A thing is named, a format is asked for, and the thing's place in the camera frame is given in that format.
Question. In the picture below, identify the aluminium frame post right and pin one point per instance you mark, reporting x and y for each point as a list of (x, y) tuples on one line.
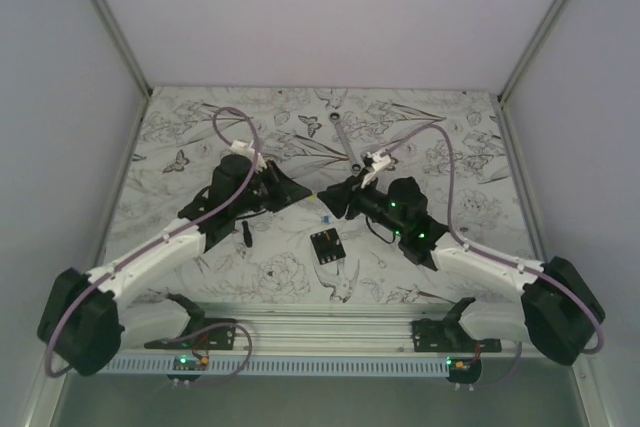
[(533, 47)]

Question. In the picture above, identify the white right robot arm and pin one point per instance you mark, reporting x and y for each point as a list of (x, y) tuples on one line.
[(431, 244)]

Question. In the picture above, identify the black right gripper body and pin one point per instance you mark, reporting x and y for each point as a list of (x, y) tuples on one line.
[(370, 202)]

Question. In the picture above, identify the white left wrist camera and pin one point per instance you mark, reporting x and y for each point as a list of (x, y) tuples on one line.
[(243, 148)]

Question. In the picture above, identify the white slotted cable duct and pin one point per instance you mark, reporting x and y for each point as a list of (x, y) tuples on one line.
[(271, 365)]

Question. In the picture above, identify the aluminium frame post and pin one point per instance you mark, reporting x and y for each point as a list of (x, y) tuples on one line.
[(119, 41), (533, 47)]

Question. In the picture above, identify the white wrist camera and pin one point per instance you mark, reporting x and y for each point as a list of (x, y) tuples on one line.
[(374, 164), (243, 148)]

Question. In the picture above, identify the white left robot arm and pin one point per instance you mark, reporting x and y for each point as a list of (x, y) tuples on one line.
[(88, 317)]

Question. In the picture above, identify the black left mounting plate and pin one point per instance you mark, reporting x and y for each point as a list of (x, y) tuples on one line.
[(219, 338)]

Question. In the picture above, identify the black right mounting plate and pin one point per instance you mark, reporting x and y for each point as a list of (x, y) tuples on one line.
[(433, 336)]

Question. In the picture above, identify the black fuse box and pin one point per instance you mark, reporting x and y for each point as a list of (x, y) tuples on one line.
[(327, 251)]

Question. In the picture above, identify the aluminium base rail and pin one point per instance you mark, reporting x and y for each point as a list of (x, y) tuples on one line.
[(320, 329)]

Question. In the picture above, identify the black mounting plate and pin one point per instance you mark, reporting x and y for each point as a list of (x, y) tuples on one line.
[(219, 338), (433, 336)]

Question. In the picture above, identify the aluminium frame post left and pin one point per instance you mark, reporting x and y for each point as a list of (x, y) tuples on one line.
[(119, 41)]

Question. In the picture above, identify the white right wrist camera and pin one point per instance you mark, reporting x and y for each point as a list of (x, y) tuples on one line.
[(374, 164)]

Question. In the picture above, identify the black handled screwdriver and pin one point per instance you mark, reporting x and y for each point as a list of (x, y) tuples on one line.
[(247, 235)]

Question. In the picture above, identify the silver ratchet wrench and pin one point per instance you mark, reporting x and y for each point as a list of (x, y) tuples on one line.
[(335, 119)]

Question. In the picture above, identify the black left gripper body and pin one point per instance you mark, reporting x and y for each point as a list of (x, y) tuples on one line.
[(254, 195)]

